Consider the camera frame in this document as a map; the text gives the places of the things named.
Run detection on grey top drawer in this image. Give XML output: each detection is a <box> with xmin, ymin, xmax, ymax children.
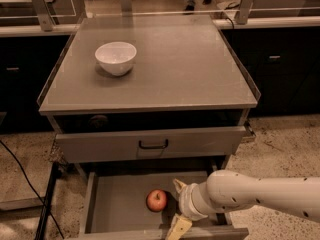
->
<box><xmin>56</xmin><ymin>126</ymin><xmax>245</xmax><ymax>163</ymax></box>

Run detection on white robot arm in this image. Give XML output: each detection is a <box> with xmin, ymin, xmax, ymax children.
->
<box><xmin>165</xmin><ymin>170</ymin><xmax>320</xmax><ymax>240</ymax></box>

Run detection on black drawer handle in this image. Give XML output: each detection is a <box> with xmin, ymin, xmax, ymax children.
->
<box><xmin>138</xmin><ymin>139</ymin><xmax>169</xmax><ymax>150</ymax></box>

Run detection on red apple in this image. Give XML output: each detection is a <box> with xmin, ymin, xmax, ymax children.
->
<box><xmin>146</xmin><ymin>189</ymin><xmax>168</xmax><ymax>212</ymax></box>

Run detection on black low cabinets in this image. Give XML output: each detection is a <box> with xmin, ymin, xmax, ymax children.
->
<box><xmin>0</xmin><ymin>27</ymin><xmax>320</xmax><ymax>133</ymax></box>

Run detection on clear acrylic barrier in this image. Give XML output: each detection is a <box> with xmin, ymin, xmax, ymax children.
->
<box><xmin>0</xmin><ymin>0</ymin><xmax>320</xmax><ymax>35</ymax></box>

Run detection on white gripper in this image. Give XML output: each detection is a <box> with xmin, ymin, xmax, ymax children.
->
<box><xmin>165</xmin><ymin>179</ymin><xmax>207</xmax><ymax>240</ymax></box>

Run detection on white ceramic bowl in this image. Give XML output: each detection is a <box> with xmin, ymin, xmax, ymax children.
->
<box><xmin>95</xmin><ymin>42</ymin><xmax>137</xmax><ymax>76</ymax></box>

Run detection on grey drawer cabinet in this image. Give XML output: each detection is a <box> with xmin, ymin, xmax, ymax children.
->
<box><xmin>37</xmin><ymin>14</ymin><xmax>262</xmax><ymax>178</ymax></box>

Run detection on open grey middle drawer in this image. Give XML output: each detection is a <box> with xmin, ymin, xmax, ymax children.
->
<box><xmin>77</xmin><ymin>165</ymin><xmax>250</xmax><ymax>240</ymax></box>

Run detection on black floor cable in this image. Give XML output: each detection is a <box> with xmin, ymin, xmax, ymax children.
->
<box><xmin>0</xmin><ymin>139</ymin><xmax>65</xmax><ymax>240</ymax></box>

